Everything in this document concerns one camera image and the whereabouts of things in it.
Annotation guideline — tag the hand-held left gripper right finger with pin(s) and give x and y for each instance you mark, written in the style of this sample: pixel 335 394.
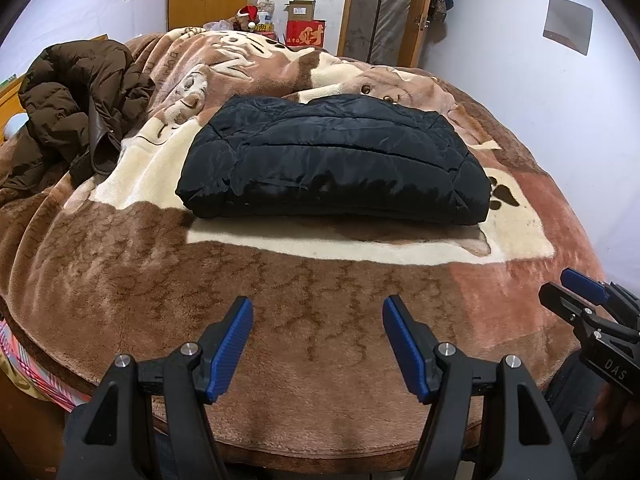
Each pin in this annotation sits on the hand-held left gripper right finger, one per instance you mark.
pixel 407 350

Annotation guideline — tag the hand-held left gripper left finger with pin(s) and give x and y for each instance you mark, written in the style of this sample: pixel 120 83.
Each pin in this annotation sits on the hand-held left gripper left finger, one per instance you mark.
pixel 227 350

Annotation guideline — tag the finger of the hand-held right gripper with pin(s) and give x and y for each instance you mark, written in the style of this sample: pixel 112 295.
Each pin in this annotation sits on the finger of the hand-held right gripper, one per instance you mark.
pixel 585 285
pixel 562 302

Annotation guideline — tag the black puffer jacket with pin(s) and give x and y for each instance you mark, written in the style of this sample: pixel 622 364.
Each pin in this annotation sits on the black puffer jacket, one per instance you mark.
pixel 325 160

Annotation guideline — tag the person's right hand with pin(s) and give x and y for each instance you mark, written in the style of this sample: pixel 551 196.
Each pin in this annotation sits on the person's right hand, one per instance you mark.
pixel 610 417

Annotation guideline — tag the person's dark jacket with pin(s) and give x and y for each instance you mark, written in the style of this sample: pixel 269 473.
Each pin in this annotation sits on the person's dark jacket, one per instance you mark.
pixel 570 410

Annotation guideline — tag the brown printed blanket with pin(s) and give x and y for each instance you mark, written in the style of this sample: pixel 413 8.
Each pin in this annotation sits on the brown printed blanket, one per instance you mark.
pixel 300 310

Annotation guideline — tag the pink striped bedsheet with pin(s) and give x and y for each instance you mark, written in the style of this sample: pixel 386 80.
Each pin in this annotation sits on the pink striped bedsheet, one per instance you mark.
pixel 40 385

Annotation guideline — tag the brown puffer jacket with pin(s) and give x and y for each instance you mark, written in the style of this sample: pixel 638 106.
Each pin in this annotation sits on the brown puffer jacket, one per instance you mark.
pixel 65 90

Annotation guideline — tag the white round lamp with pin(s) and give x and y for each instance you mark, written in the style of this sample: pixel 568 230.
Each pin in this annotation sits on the white round lamp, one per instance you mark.
pixel 15 126

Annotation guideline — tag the white plastic bag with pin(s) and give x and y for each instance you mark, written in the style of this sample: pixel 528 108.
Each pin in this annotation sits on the white plastic bag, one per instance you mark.
pixel 217 26

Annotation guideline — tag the red box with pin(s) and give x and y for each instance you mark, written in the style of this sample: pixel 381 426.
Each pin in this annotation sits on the red box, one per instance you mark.
pixel 306 34

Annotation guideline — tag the plush toy with santa hat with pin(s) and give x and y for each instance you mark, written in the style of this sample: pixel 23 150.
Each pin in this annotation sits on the plush toy with santa hat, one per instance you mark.
pixel 246 17

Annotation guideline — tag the clear plastic jar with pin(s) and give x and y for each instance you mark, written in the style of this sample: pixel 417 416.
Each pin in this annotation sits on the clear plastic jar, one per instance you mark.
pixel 266 15

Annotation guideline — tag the grey zip curtain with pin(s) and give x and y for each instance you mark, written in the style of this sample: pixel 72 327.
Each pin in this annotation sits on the grey zip curtain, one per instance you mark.
pixel 385 10

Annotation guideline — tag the green book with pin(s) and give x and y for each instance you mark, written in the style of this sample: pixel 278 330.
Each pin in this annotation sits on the green book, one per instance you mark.
pixel 11 82

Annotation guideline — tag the open cardboard box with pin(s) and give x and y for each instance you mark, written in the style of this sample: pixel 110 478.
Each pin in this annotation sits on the open cardboard box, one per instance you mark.
pixel 300 10

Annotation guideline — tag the wooden bed frame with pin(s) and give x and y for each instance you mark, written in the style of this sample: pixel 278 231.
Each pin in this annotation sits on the wooden bed frame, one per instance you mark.
pixel 30 435

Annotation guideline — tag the grey wall panel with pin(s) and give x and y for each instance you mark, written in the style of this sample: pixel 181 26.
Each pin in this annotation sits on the grey wall panel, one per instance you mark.
pixel 569 24

